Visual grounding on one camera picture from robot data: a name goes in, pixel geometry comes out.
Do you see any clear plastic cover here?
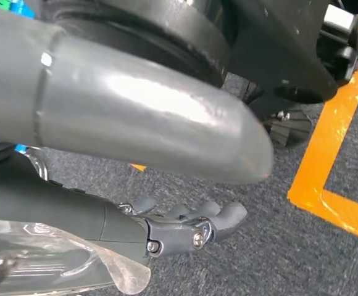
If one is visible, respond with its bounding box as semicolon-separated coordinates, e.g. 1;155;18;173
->
0;220;152;296

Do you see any black robot foot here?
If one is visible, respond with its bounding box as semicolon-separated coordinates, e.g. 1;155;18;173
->
39;0;358;149

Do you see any yellow floor tape square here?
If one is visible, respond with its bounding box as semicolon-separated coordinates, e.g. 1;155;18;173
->
130;0;358;247

